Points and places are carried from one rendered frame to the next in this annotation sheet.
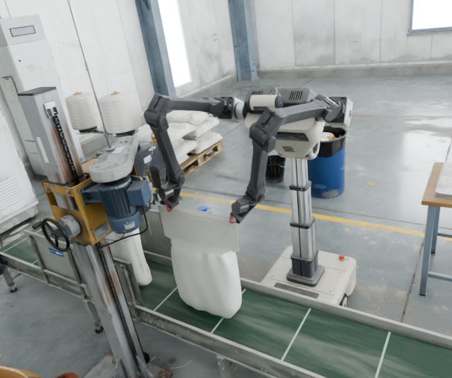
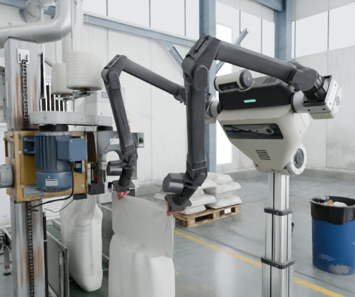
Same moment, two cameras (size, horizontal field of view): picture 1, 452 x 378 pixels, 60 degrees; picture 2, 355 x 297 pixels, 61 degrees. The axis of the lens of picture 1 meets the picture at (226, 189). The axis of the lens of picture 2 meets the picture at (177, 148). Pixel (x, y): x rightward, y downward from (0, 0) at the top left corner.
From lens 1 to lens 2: 92 cm
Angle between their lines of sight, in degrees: 27
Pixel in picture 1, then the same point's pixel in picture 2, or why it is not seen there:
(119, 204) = (46, 154)
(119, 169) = (54, 113)
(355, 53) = not seen: outside the picture
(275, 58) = (308, 159)
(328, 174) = (337, 244)
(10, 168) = not seen: hidden behind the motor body
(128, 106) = (87, 60)
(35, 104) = (9, 46)
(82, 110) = (61, 75)
